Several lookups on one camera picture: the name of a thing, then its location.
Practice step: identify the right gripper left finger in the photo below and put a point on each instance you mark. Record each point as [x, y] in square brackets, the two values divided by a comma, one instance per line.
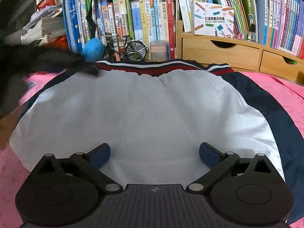
[88, 166]

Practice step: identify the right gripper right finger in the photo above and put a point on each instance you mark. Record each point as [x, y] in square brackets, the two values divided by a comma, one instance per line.
[219, 164]

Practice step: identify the navy white zip jacket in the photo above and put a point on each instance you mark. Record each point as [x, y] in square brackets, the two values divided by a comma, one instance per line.
[155, 117]

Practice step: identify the operator left hand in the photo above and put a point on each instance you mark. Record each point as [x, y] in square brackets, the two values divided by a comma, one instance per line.
[8, 124]

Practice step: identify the red plastic crate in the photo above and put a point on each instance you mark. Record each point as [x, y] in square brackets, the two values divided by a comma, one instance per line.
[60, 43]

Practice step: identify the stack of papers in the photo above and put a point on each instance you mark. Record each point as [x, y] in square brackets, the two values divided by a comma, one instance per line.
[45, 26]

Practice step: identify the small red basket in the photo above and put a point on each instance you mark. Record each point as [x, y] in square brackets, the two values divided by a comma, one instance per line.
[43, 3]

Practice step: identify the small blue plush ball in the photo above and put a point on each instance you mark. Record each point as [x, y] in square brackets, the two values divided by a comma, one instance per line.
[93, 50]

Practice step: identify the pink printed towel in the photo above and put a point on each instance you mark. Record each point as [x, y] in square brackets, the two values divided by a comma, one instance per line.
[13, 173]

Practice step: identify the wooden drawer organizer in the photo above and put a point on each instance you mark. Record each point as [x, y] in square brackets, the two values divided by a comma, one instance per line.
[239, 54]

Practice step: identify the miniature black bicycle model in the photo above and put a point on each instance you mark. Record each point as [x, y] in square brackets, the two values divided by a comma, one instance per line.
[124, 48]

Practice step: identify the clear plastic container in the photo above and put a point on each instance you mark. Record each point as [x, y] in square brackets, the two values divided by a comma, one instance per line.
[158, 50]

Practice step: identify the label printer box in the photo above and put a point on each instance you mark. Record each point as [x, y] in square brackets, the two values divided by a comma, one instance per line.
[209, 19]

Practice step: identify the thick red book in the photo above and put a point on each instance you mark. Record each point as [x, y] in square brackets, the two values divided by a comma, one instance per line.
[171, 25]

